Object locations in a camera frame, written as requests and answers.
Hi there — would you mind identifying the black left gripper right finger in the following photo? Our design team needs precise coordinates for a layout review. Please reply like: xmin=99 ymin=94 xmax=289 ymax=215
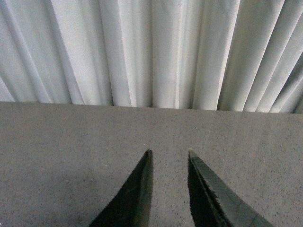
xmin=187 ymin=149 xmax=273 ymax=227

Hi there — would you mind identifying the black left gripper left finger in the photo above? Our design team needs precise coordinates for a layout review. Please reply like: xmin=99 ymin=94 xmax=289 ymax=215
xmin=89 ymin=149 xmax=153 ymax=227

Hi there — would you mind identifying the white pleated curtain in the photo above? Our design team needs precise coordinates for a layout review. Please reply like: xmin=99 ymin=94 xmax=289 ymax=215
xmin=0 ymin=0 xmax=303 ymax=114

